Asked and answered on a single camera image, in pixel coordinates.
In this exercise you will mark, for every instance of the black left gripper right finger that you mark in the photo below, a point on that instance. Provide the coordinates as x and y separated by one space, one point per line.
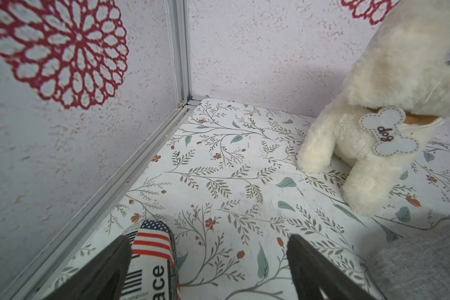
315 277

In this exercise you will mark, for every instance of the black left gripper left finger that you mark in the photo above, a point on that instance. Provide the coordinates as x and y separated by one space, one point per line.
102 278

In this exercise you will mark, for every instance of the flag print rolled pouch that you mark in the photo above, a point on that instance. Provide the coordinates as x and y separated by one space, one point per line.
153 269

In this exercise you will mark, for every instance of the white plush dog toy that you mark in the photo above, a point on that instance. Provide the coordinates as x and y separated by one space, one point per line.
393 101

